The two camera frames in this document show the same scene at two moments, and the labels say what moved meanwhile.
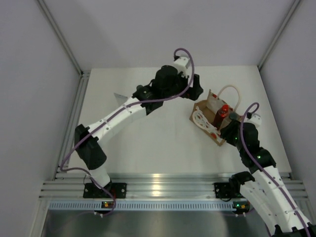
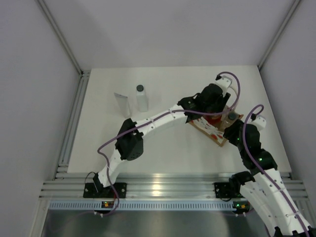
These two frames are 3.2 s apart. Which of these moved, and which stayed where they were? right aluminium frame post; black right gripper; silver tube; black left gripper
Moved: black left gripper
Stayed: right aluminium frame post; black right gripper; silver tube
